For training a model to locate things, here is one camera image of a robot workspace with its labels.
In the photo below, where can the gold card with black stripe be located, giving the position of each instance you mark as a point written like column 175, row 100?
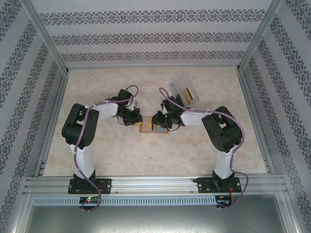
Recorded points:
column 188, row 94

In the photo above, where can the black credit card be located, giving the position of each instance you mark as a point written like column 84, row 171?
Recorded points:
column 181, row 100

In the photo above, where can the aluminium side rail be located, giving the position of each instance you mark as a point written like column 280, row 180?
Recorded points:
column 53, row 121
column 247, row 97

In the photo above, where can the aluminium frame post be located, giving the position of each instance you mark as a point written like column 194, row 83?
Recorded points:
column 46, row 36
column 262, row 31

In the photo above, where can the grey metal sheet panel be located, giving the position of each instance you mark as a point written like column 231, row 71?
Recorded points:
column 155, row 221

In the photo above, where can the clear plastic box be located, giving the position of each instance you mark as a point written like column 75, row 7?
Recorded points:
column 188, row 80

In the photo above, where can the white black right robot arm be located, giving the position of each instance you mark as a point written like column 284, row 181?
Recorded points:
column 223, row 162

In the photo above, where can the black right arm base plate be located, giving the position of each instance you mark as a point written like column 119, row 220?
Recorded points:
column 204, row 185

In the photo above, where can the aluminium mounting rail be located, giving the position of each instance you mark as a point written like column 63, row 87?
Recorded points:
column 150, row 185

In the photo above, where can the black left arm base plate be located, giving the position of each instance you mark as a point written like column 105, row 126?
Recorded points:
column 107, row 185

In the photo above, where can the white grey credit card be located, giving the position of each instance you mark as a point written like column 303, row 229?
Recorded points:
column 174, row 89

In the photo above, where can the beige credit card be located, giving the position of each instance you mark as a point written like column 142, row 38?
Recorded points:
column 146, row 123

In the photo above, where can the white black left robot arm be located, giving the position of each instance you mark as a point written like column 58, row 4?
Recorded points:
column 83, row 160

